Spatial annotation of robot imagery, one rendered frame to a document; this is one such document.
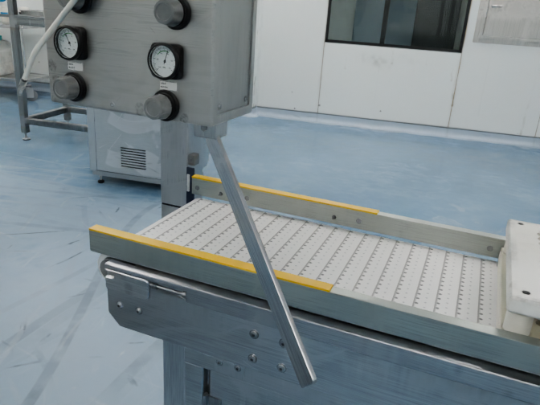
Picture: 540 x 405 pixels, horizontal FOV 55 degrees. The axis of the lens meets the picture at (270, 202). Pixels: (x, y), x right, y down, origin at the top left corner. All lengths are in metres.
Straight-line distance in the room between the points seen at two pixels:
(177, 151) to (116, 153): 2.44
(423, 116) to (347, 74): 0.92
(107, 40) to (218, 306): 0.34
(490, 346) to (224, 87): 0.39
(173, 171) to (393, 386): 0.56
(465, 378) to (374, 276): 0.19
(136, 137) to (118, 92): 2.69
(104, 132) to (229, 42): 2.86
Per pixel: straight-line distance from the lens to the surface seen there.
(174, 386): 1.23
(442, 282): 0.74
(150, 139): 3.26
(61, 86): 0.63
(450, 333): 0.59
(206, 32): 0.54
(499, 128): 5.82
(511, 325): 0.61
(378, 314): 0.59
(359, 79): 5.69
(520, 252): 0.70
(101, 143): 3.43
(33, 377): 1.89
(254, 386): 0.79
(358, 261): 0.75
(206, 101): 0.55
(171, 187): 1.00
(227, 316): 0.67
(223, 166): 0.58
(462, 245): 0.84
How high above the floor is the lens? 1.15
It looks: 21 degrees down
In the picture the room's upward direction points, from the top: 4 degrees clockwise
